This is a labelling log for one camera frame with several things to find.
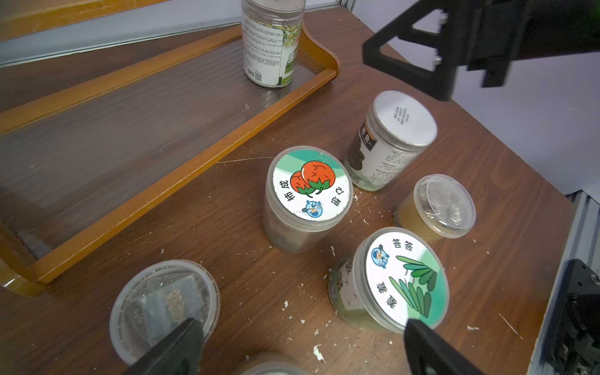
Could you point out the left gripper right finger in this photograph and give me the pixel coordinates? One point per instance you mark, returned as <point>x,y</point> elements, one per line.
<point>428,353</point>

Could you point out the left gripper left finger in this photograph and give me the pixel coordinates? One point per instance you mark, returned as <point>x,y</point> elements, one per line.
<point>180,352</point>

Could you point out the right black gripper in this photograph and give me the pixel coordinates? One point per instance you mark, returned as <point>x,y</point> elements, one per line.
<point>421,42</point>

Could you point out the small clear seed cup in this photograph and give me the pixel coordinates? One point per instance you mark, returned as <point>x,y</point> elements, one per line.
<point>156,301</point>

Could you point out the white lid jar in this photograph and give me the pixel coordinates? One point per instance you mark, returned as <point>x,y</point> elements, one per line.
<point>396,130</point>

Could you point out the green leaf lid jar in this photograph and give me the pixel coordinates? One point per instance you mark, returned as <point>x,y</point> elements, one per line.
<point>393,276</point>

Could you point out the sunflower lid jar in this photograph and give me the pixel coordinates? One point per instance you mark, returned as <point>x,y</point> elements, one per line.
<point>265,363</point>

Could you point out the small yellow seed cup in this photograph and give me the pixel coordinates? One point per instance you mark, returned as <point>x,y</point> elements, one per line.
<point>438,208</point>

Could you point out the strawberry lid jar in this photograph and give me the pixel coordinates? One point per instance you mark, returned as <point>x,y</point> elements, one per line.
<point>308,193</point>

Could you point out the green label white-lid jar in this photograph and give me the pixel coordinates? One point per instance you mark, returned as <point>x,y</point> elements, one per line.
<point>271,30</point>

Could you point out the wooden three-tier shelf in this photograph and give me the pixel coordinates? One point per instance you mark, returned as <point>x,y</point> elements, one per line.
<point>80,165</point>

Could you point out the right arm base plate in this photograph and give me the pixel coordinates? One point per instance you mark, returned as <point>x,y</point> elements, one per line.
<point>572,342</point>

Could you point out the aluminium front rail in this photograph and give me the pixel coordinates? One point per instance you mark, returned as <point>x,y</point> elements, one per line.
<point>583,244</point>

